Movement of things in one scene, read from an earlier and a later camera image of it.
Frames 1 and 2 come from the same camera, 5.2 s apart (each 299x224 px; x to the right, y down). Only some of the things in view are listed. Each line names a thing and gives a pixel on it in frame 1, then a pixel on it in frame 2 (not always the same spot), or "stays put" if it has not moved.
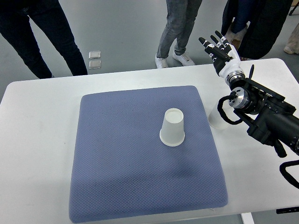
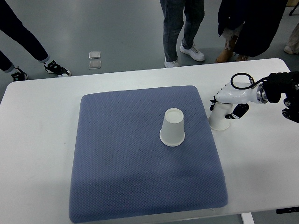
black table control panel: x=287 y=210 stays put
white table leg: x=247 y=218 stays put
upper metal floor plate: x=94 y=54 stays put
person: x=15 y=25 to x=11 y=24
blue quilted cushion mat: x=141 y=153 stays put
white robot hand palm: x=232 y=65 to x=229 y=94
